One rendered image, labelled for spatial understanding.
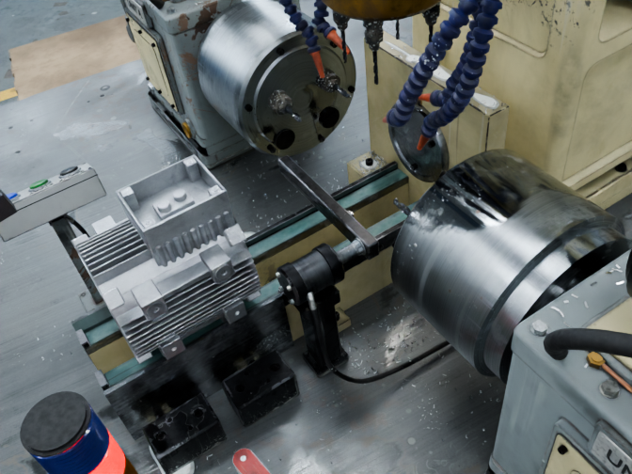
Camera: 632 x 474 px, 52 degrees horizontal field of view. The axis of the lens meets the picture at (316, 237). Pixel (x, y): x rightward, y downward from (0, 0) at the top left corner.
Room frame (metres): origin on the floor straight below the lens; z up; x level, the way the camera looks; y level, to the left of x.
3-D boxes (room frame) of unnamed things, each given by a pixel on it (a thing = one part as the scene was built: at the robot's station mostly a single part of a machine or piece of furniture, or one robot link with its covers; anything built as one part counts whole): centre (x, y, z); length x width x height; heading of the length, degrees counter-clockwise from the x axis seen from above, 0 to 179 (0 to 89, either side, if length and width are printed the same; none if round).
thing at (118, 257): (0.65, 0.22, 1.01); 0.20 x 0.19 x 0.19; 117
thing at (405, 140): (0.85, -0.19, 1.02); 0.15 x 0.02 x 0.15; 26
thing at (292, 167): (0.74, -0.02, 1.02); 0.26 x 0.04 x 0.03; 26
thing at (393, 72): (0.88, -0.25, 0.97); 0.30 x 0.11 x 0.34; 26
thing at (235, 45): (1.13, 0.05, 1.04); 0.37 x 0.25 x 0.25; 26
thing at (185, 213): (0.67, 0.18, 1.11); 0.12 x 0.11 x 0.07; 117
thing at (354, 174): (0.94, -0.12, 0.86); 0.07 x 0.06 x 0.12; 26
